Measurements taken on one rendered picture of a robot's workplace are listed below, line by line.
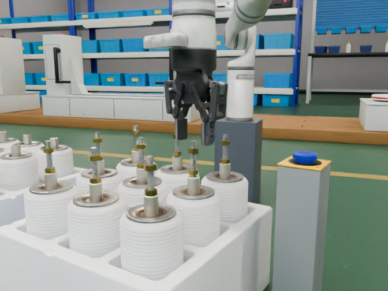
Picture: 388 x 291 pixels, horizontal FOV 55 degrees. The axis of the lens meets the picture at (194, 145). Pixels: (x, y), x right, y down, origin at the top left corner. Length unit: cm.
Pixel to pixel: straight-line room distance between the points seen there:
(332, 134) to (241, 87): 149
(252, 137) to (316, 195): 65
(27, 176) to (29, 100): 331
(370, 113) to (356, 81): 636
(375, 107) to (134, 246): 235
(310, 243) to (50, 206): 44
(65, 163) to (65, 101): 242
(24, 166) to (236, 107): 68
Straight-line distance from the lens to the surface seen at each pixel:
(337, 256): 106
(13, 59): 418
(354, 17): 675
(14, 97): 417
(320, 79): 907
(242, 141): 125
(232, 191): 72
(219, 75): 556
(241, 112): 126
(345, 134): 267
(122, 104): 317
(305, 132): 267
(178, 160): 80
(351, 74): 908
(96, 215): 61
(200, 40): 60
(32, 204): 71
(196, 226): 63
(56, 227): 71
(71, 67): 364
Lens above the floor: 46
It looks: 11 degrees down
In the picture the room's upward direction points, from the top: straight up
